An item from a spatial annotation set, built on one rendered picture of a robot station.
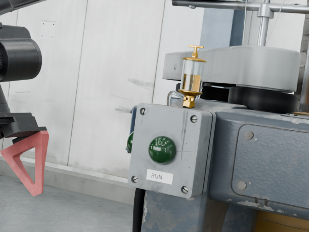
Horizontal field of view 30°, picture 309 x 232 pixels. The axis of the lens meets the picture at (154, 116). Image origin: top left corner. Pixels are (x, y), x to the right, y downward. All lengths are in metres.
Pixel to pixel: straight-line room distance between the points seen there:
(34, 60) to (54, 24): 6.37
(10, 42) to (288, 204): 0.40
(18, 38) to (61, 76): 6.22
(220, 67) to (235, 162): 0.23
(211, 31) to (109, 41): 1.47
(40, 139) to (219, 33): 4.98
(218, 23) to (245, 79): 4.95
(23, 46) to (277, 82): 0.33
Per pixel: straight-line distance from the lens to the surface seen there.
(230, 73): 0.78
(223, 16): 5.69
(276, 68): 0.74
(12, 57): 0.76
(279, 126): 0.62
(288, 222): 0.87
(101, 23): 6.78
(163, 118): 0.60
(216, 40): 5.68
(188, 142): 0.59
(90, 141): 6.77
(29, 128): 0.73
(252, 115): 0.63
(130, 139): 0.63
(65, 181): 6.95
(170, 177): 0.60
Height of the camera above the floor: 1.35
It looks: 3 degrees down
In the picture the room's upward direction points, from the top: 7 degrees clockwise
